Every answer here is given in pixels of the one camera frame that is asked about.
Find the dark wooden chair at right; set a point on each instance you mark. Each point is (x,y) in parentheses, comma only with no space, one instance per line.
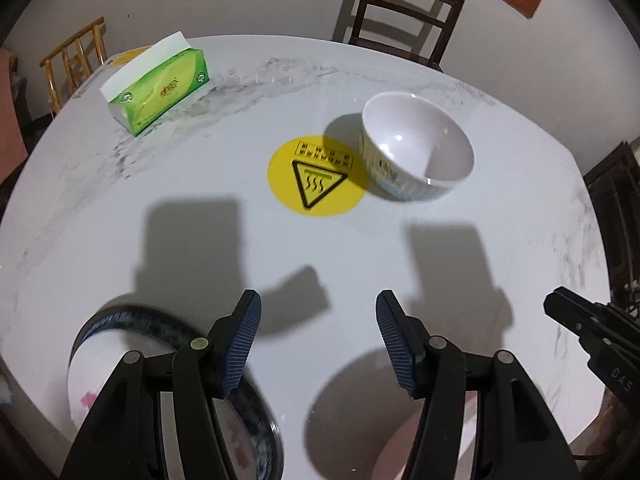
(613,186)

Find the large pink bowl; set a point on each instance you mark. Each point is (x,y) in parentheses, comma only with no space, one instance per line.
(393,458)

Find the yellow label at table edge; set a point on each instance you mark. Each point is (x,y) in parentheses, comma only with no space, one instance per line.
(125,57)

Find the pink cloth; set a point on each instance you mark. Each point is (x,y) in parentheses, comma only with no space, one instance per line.
(12,148)

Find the green tissue pack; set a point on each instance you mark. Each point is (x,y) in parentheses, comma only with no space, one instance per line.
(157,79)

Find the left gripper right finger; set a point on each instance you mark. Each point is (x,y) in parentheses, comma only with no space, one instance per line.
(425,365)

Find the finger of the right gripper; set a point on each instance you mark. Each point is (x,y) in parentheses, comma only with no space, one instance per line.
(570,310)

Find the large blue floral plate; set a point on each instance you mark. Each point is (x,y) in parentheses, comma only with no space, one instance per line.
(152,396)

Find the white ribbed bowl blue base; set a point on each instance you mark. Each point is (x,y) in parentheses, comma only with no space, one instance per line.
(412,148)

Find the white plate pink flowers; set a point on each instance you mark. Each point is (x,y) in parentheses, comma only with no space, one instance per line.
(91,366)

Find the bamboo chair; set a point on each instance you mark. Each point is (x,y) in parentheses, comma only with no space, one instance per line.
(74,55)

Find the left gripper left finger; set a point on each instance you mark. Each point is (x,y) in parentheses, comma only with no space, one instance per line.
(203,367)

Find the yellow warning sticker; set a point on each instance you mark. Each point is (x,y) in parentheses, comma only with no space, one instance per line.
(318,176)

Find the dark wooden chair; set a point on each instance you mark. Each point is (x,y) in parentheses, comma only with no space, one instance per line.
(437,19)
(613,186)

